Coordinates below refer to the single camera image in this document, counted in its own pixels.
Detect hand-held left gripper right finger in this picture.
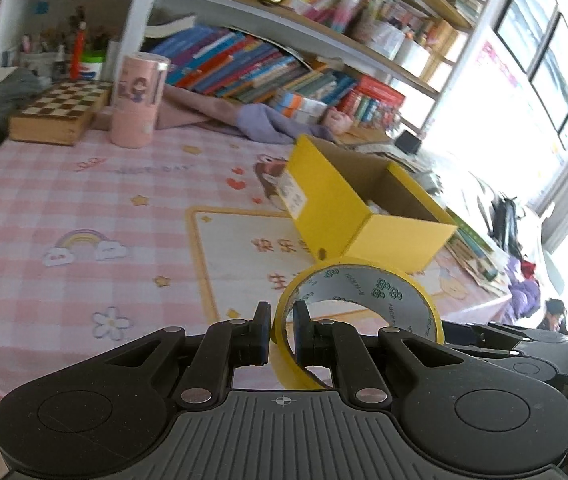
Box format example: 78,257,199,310
291,300,469,406

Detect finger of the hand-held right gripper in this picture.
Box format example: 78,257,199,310
441,321,568,359

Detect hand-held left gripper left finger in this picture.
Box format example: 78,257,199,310
101,301,272,408

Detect yellow tape roll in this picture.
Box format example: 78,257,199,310
270,256,445,391

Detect yellow cardboard box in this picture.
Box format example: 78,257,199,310
284,134,459,273

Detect pink cylindrical container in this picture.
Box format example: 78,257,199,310
109,51,171,150

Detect purple clothes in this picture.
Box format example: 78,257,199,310
506,255,544,318

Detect pile of papers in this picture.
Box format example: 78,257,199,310
344,142,514,296

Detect green white workbook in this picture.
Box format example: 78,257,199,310
446,207,497,256

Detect black backpack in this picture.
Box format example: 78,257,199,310
488,195,527,261

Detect brown cardboard sheet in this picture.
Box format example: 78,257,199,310
336,127,395,147

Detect black phone stand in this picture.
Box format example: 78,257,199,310
394,130,422,156

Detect purple cloth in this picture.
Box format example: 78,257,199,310
236,104,337,145

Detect pink pig plush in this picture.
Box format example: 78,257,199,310
319,109,353,137

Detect colourful paper ornaments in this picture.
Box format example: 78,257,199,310
379,107,405,133

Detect set of small upright books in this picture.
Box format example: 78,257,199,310
336,92,389,128

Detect pink cloth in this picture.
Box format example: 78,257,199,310
156,85,245,136

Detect thick red dictionary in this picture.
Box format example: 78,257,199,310
351,75,407,111

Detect row of colourful books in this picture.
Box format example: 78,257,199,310
151,25,359,111

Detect black framed window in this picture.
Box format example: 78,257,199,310
494,0,568,151

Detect white storage box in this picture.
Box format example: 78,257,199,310
394,35,432,73

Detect woven bamboo mat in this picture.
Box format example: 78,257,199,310
424,20,457,61

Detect wooden chessboard box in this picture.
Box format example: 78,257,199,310
8,80,115,147

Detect clear pen holder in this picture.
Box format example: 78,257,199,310
351,15,405,61

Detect white jar with blue label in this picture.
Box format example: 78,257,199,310
76,52,107,81

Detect white shelf unit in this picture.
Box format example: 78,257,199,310
0,0,509,131

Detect red marker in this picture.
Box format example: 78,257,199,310
69,22,87,81

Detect dark grey cloth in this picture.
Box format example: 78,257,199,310
0,67,45,131

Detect cup of pens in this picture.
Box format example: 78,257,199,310
16,5,115,81

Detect alphabet wall poster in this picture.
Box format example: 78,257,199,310
474,40,522,96

